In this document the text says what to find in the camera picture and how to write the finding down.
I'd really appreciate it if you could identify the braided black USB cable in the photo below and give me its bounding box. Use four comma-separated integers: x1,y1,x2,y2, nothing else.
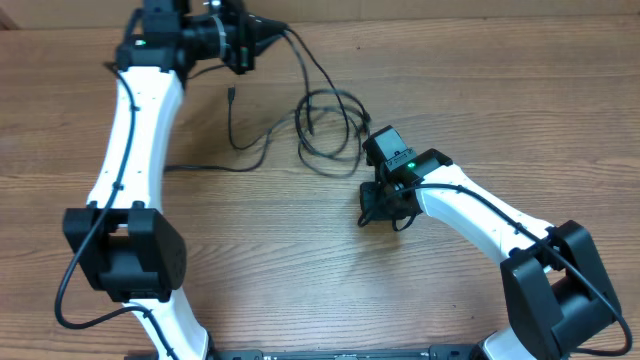
163,85,361,174

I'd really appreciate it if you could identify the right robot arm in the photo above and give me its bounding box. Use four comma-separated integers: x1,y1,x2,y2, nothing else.
358,126,633,359

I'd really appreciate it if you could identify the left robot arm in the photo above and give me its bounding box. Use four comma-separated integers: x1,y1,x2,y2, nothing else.
63,0,287,359

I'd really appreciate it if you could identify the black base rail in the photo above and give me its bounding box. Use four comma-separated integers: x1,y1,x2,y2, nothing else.
205,344,487,360

